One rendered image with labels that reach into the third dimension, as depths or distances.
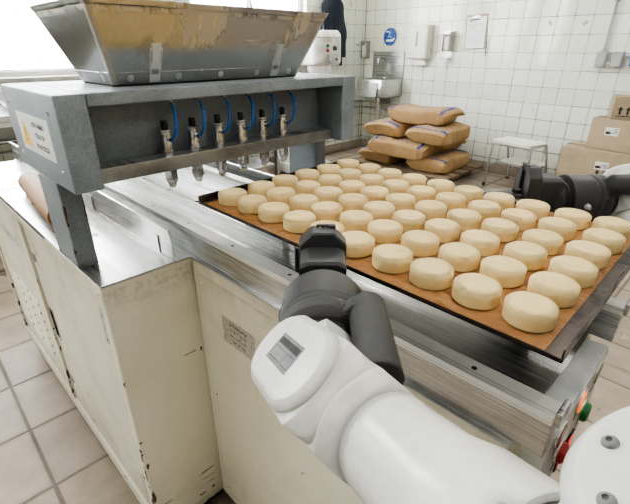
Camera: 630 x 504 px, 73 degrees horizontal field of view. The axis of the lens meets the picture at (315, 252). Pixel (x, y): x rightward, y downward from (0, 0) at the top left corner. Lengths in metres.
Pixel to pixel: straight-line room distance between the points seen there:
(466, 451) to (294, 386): 0.11
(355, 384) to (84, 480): 1.49
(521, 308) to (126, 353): 0.77
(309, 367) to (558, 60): 4.71
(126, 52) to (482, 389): 0.79
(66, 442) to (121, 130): 1.23
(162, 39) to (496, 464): 0.86
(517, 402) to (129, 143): 0.79
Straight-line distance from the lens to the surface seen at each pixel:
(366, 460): 0.25
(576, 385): 0.69
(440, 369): 0.57
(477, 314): 0.48
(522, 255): 0.58
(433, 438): 0.23
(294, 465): 0.98
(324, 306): 0.38
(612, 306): 0.78
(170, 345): 1.03
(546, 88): 4.93
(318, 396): 0.27
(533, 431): 0.56
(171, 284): 0.97
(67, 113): 0.81
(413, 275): 0.51
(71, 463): 1.78
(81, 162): 0.83
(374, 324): 0.35
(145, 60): 0.93
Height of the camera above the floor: 1.25
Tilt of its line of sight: 25 degrees down
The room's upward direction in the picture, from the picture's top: straight up
